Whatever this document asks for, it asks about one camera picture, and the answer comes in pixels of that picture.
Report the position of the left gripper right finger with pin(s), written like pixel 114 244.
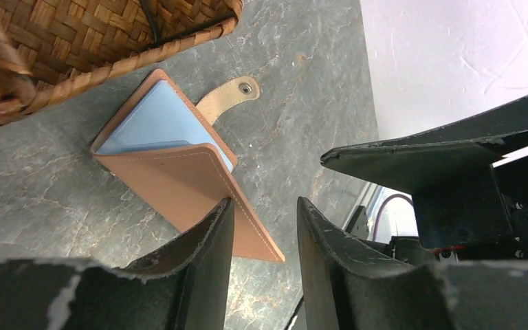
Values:
pixel 348 284

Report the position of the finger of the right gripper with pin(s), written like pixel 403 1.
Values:
pixel 412 163

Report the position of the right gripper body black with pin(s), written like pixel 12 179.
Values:
pixel 479 214

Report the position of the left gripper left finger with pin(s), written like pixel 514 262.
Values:
pixel 186 281

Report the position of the brown woven divided basket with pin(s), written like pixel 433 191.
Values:
pixel 53 50

